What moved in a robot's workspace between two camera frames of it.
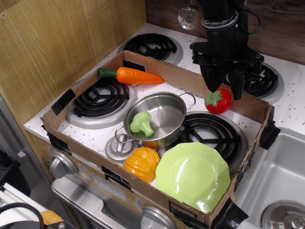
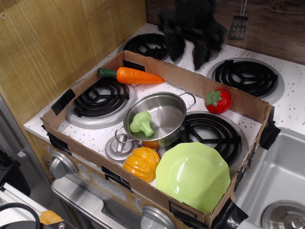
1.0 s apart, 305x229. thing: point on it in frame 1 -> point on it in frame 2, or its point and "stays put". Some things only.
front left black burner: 101,102 stays put
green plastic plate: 194,174 stays put
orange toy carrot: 131,76 stays put
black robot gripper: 226,48 -> 196,22
